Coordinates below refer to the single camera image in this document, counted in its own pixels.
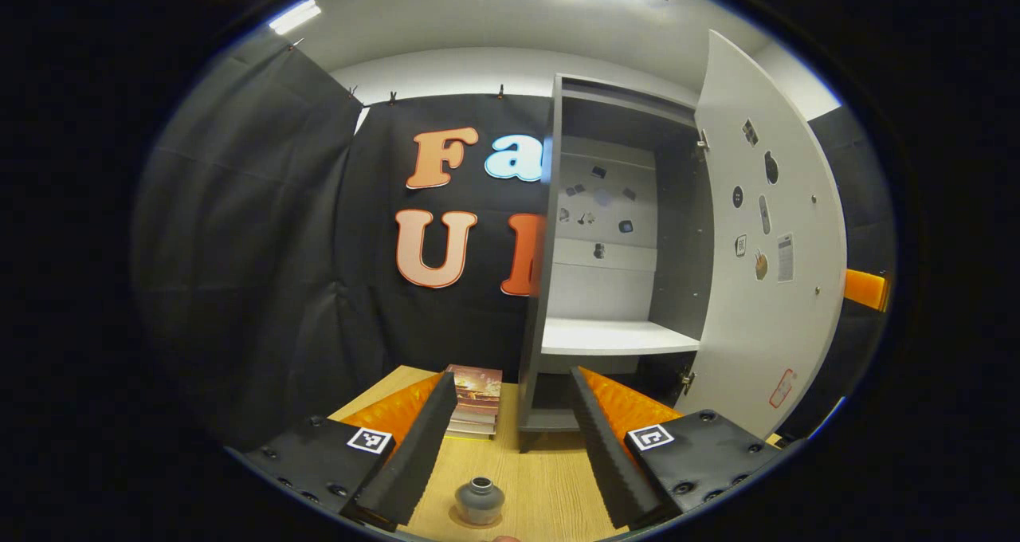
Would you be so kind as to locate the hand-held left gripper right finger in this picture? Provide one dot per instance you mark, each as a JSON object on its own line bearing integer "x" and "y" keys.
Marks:
{"x": 610, "y": 462}

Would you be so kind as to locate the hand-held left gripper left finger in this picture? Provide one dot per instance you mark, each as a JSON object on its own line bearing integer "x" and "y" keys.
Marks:
{"x": 414, "y": 454}

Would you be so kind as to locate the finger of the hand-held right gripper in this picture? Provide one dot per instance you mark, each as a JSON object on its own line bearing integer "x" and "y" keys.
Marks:
{"x": 865, "y": 289}

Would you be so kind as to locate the silver bottle with red label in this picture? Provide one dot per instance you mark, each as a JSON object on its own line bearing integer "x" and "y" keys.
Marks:
{"x": 480, "y": 498}

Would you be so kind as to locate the brown round coaster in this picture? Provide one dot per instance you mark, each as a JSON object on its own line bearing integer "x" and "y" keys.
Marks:
{"x": 480, "y": 527}

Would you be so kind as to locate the white cabinet door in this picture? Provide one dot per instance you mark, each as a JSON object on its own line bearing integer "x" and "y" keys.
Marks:
{"x": 741, "y": 327}

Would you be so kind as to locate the metal door hinge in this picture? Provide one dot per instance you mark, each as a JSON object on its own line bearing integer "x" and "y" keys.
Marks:
{"x": 687, "y": 381}
{"x": 703, "y": 141}

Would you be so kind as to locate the grey cabinet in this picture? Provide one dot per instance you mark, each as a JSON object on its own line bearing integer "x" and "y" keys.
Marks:
{"x": 677, "y": 247}

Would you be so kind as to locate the stack of thin books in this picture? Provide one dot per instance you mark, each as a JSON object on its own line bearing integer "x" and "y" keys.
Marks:
{"x": 478, "y": 386}

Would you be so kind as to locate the ceiling light panel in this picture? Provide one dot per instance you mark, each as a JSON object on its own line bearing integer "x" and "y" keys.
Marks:
{"x": 295, "y": 16}

